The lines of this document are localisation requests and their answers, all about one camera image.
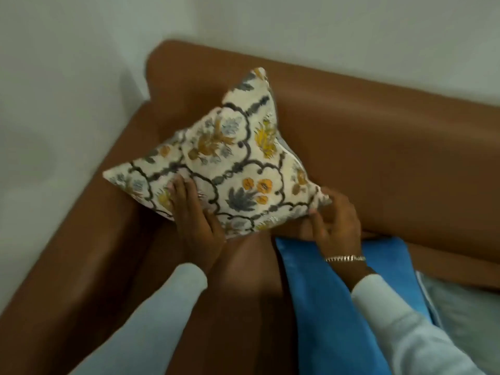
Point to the light grey cushion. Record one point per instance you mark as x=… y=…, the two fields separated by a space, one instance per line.
x=465 y=320

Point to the blue cushion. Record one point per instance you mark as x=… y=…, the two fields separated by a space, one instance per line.
x=332 y=308

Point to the person's right fingers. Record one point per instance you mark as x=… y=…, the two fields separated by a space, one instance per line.
x=318 y=218

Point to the person's left fingers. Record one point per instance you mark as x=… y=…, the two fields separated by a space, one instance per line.
x=181 y=191

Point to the person's left hand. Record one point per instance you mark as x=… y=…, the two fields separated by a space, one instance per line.
x=197 y=226

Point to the person's left forearm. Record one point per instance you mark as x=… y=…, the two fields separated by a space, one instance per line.
x=144 y=328

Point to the floral patterned cushion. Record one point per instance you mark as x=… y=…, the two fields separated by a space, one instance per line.
x=230 y=167

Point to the brown leather sofa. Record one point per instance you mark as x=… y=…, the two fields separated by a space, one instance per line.
x=390 y=152

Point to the person's right forearm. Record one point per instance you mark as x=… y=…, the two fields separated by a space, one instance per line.
x=398 y=328

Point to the person's right hand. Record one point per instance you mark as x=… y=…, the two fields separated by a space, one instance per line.
x=338 y=226

